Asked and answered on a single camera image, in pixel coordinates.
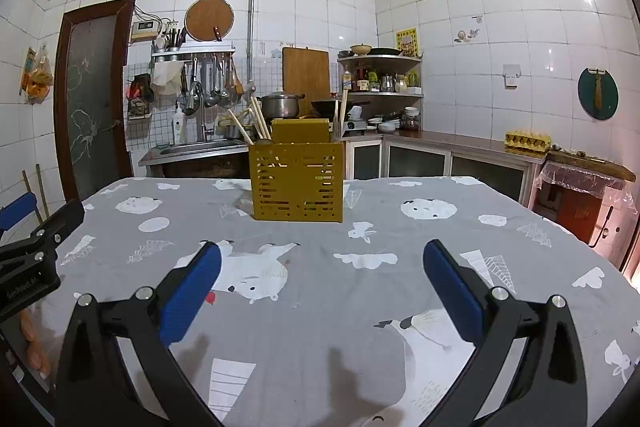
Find steel pot with lid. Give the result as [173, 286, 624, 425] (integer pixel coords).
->
[256, 93, 305, 118]

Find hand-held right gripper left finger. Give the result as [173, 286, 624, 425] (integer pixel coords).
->
[54, 241, 223, 427]

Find yellow perforated utensil holder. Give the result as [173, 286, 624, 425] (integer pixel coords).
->
[249, 118, 346, 224]

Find black wok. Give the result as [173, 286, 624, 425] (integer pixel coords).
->
[311, 99, 346, 118]

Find steel faucet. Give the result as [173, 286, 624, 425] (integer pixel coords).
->
[182, 82, 211, 142]

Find kitchen counter cabinets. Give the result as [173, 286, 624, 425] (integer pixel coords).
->
[345, 129, 548, 208]

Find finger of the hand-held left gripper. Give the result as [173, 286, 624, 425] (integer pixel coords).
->
[0, 193, 38, 233]
[0, 199, 85, 268]

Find rectangular wooden cutting board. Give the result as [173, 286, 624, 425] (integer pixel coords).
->
[281, 47, 331, 105]

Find wall utensil rack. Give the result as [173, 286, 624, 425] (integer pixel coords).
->
[151, 44, 246, 110]

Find yellow wall poster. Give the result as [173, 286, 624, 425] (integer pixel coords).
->
[396, 28, 419, 58]

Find white wall device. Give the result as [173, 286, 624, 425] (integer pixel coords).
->
[131, 21, 160, 40]

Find hanging plastic bag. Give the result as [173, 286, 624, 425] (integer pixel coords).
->
[20, 47, 53, 104]

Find red cabinet with plastic cover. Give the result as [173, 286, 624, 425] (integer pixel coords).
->
[532, 150, 637, 248]

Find person's left hand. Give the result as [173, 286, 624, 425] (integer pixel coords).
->
[19, 307, 56, 380]

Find steel sink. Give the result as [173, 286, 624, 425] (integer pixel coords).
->
[139, 139, 251, 165]

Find gas stove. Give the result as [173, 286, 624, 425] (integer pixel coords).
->
[342, 119, 383, 138]

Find brown frosted glass door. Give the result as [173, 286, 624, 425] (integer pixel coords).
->
[54, 0, 137, 202]

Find white hanging cloth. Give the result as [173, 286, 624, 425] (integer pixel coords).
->
[151, 61, 183, 95]

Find green round board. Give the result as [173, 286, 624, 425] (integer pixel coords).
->
[577, 67, 619, 122]

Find yellow egg carton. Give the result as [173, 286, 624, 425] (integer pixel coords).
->
[504, 131, 552, 152]

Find wire wall basket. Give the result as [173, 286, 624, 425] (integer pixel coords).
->
[126, 74, 153, 120]

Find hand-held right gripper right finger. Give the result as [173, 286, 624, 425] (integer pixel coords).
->
[422, 239, 589, 427]

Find corner shelf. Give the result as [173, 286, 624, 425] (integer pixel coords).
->
[337, 55, 424, 98]

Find round wooden cutting board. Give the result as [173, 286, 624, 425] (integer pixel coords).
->
[184, 0, 235, 42]

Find grey bear print tablecloth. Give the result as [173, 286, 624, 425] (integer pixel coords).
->
[30, 176, 640, 427]

